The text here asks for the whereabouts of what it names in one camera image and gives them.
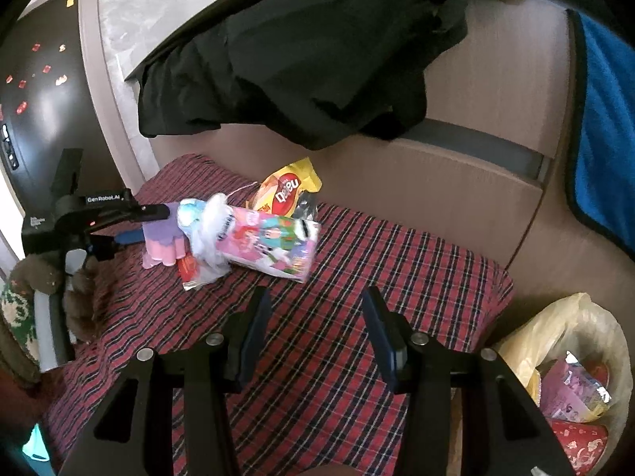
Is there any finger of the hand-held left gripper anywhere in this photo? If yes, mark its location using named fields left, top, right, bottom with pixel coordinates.
left=106, top=227, right=147, bottom=249
left=89, top=202, right=170, bottom=229

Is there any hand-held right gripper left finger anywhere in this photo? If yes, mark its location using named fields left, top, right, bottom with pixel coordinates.
left=60, top=285, right=273, bottom=476

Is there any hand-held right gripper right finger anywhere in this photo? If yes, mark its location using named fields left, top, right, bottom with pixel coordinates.
left=361, top=285, right=576, bottom=476

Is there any purple pink wrapper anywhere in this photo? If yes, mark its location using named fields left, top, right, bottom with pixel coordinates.
left=142, top=202, right=190, bottom=269

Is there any white plastic bag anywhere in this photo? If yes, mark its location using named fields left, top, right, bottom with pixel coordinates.
left=177, top=194, right=234, bottom=291

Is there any small red snack packet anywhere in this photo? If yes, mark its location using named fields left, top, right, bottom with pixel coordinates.
left=177, top=253, right=200, bottom=292

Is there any pink printed carton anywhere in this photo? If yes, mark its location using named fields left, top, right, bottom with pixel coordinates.
left=218, top=205, right=321, bottom=283

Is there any yellow snack packet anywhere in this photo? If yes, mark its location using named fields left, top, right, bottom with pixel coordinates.
left=247, top=157, right=323, bottom=219

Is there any black wrapper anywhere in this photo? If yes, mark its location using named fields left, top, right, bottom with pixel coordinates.
left=292, top=192, right=319, bottom=221

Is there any red plastic bag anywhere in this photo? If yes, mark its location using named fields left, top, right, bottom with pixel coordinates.
left=550, top=419, right=610, bottom=476

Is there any red plaid cloth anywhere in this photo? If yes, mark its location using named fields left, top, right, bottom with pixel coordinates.
left=42, top=154, right=517, bottom=476

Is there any black refrigerator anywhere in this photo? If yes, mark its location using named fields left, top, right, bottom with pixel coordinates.
left=0, top=0, right=150, bottom=209

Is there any group of fridge magnets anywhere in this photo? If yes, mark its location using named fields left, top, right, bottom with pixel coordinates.
left=0, top=0, right=75, bottom=116

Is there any black cloth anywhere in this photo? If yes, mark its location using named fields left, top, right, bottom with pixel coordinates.
left=138, top=0, right=531, bottom=150

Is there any teal plastic object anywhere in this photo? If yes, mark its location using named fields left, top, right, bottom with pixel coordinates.
left=20, top=424, right=50, bottom=463

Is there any blue towel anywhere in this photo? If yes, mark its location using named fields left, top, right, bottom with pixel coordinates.
left=568, top=9, right=635, bottom=253

